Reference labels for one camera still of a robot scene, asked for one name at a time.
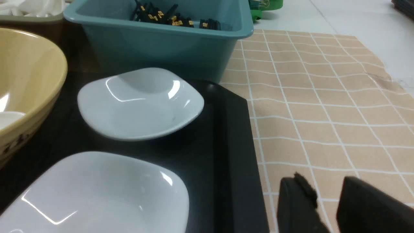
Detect olive plastic bin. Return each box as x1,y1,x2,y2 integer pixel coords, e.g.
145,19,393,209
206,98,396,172
1,0,73,24

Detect teal plastic bin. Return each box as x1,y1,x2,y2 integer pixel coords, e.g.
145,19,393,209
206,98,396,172
63,0,254,83

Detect green backdrop cloth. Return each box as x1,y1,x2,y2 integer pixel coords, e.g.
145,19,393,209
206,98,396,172
248,0,284,22

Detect yellow noodle bowl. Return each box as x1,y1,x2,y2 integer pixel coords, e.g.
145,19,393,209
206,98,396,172
0,28,68,168

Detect black serving tray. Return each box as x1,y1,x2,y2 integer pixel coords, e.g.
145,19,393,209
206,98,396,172
1,71,269,233

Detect white spoons pile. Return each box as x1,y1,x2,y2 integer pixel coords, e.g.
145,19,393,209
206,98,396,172
0,0,71,17

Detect beige checkered tablecloth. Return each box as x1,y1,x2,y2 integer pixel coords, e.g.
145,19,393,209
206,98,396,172
220,29,414,233

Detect white square dish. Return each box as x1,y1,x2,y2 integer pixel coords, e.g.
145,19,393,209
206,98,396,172
0,151,189,233
77,67,204,141

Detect black chopsticks bundle in bin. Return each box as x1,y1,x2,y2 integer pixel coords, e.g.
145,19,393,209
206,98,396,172
117,0,227,31

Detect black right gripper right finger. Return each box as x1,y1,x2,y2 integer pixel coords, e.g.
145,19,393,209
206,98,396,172
336,176,414,233

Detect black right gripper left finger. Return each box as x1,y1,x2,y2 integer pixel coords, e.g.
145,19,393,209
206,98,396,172
278,172,329,233

